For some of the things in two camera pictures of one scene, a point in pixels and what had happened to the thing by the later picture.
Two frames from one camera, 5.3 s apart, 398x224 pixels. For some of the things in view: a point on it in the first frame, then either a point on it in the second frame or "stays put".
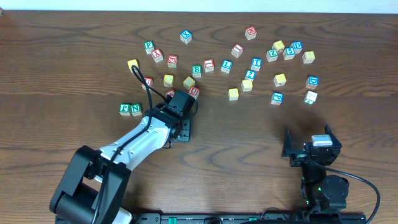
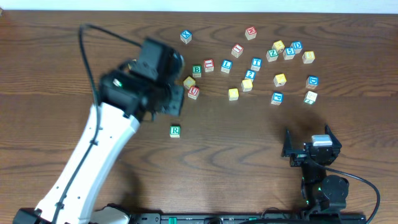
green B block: (196, 71) stays put
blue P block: (277, 98) stays put
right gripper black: (300, 156) stays put
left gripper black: (185, 130) to (175, 100)
